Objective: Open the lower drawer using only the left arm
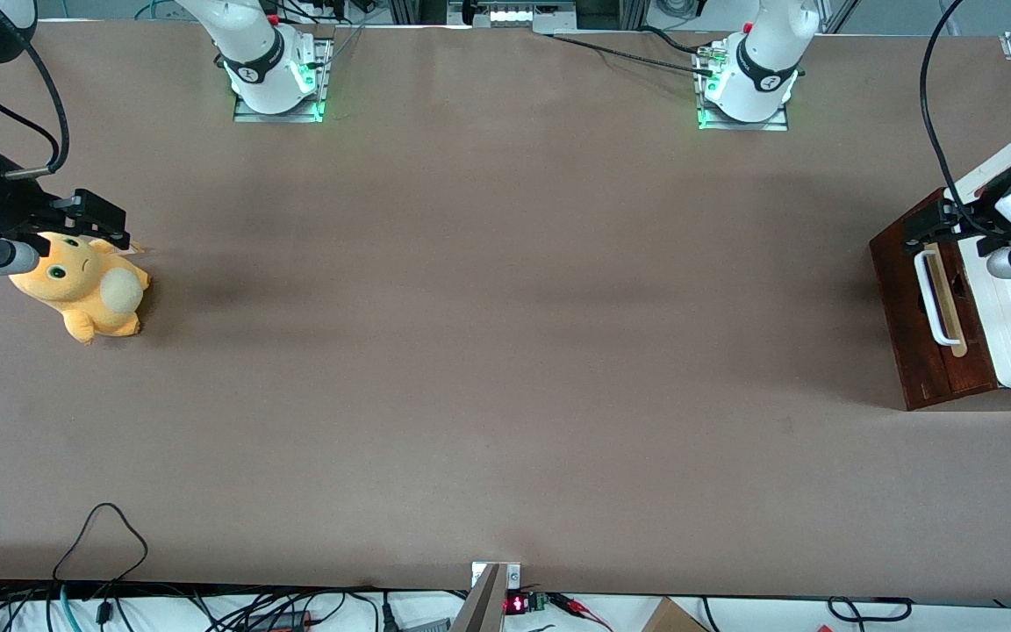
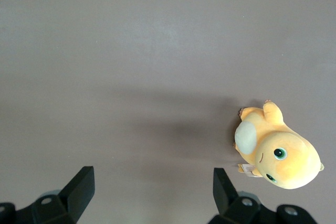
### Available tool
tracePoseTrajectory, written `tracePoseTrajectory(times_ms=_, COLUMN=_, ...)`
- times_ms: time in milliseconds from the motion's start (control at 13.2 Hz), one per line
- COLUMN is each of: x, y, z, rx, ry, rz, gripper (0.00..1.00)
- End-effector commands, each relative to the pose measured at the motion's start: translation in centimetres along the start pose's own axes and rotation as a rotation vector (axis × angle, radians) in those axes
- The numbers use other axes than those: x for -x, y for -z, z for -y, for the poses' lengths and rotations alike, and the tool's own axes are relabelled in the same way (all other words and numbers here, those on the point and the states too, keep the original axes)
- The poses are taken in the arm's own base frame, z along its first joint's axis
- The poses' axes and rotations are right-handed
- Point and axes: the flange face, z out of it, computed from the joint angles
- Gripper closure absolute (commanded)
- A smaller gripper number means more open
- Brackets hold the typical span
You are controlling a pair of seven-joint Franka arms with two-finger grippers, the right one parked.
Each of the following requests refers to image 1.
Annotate short black table cable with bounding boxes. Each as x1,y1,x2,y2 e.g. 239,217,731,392
637,25,713,56

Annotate white multi-socket strip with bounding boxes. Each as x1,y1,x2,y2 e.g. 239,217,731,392
448,0,578,35

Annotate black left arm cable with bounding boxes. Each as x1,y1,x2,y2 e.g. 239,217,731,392
919,0,1011,241

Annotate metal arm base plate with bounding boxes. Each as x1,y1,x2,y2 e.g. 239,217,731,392
696,48,791,133
233,37,334,124

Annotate white drawer handle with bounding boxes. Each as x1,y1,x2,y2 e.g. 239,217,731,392
914,248,963,346

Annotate dark brown drawer with handle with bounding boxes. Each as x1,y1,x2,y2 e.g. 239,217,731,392
870,197,969,412

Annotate flat looped black cable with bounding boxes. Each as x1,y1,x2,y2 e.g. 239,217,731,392
825,596,915,623

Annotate orange plush toy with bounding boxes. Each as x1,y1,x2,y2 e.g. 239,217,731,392
9,230,152,345

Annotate light wooden handle backplate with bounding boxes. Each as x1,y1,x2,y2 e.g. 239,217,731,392
922,240,969,358

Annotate aluminium camera mount post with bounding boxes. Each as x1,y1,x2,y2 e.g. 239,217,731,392
449,562,524,632

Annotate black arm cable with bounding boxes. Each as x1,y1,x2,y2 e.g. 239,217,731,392
919,0,1011,241
23,39,70,179
0,60,61,172

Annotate brown cardboard piece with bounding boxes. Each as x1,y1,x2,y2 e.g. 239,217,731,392
641,597,711,632

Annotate black power adapter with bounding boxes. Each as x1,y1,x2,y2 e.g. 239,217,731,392
246,612,315,632

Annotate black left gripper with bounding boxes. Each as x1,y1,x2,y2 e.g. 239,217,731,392
902,180,1011,257

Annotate red clip leads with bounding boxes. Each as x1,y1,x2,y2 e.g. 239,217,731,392
549,593,613,630

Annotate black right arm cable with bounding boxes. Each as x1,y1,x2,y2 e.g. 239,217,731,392
23,39,70,179
0,60,61,172

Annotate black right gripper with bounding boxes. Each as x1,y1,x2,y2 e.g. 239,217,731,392
0,151,133,264

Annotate long black table cable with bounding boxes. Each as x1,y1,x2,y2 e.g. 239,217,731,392
548,33,717,76

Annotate plain dark brown drawer front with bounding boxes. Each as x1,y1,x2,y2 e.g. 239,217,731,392
931,187,999,399

